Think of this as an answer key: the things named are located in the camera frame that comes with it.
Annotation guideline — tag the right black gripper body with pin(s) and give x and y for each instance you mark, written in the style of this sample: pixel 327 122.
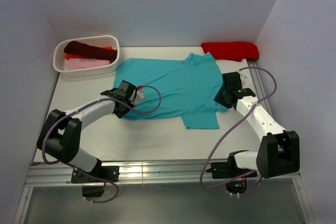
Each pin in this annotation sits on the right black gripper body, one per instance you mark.
pixel 220 97

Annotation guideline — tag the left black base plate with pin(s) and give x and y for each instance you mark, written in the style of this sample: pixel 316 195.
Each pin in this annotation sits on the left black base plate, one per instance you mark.
pixel 95 182

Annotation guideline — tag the aluminium right side rail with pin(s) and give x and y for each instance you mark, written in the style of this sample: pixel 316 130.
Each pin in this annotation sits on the aluminium right side rail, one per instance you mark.
pixel 257 78

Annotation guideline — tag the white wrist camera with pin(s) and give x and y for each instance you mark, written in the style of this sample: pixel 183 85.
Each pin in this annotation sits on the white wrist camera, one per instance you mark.
pixel 138 97
pixel 242 76

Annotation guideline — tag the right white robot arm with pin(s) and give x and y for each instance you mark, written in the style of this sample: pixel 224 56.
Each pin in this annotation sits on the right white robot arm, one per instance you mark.
pixel 279 151

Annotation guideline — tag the white plastic basket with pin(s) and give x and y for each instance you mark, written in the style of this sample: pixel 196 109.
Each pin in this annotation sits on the white plastic basket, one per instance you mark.
pixel 59 62

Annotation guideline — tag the dark red rolled shirt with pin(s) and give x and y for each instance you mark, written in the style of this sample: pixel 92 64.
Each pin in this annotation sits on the dark red rolled shirt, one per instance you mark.
pixel 91 52

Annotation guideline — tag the teal t shirt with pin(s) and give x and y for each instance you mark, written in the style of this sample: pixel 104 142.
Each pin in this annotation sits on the teal t shirt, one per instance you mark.
pixel 184 88

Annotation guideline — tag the aluminium front rail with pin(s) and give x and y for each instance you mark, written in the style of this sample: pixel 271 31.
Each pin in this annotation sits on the aluminium front rail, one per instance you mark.
pixel 159 192

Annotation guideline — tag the aluminium rail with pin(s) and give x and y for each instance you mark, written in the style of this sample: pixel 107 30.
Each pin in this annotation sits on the aluminium rail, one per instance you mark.
pixel 159 192
pixel 257 78

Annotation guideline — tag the orange rolled shirt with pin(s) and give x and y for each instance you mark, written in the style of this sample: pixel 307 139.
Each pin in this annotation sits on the orange rolled shirt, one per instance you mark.
pixel 70 56

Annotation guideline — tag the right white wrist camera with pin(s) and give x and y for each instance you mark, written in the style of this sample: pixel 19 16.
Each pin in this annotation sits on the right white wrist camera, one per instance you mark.
pixel 242 76

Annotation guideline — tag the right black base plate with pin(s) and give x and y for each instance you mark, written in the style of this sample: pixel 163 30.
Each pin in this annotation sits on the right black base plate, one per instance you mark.
pixel 237 177

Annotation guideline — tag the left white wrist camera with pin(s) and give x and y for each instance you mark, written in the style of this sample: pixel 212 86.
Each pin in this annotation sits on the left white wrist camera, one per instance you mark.
pixel 138 97

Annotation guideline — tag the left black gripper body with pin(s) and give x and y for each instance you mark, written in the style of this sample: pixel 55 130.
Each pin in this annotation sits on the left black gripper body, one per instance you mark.
pixel 121 113

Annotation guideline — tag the pink rolled shirt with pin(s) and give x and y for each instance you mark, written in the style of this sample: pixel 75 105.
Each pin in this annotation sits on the pink rolled shirt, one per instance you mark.
pixel 79 63

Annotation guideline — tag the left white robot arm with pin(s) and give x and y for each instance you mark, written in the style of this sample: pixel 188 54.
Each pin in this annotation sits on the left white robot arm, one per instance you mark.
pixel 61 133

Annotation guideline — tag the red folded t shirt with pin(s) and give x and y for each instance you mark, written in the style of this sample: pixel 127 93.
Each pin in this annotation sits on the red folded t shirt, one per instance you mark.
pixel 232 51

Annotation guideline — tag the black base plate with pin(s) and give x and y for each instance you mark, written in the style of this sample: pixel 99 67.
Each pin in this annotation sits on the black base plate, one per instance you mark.
pixel 95 182
pixel 237 177

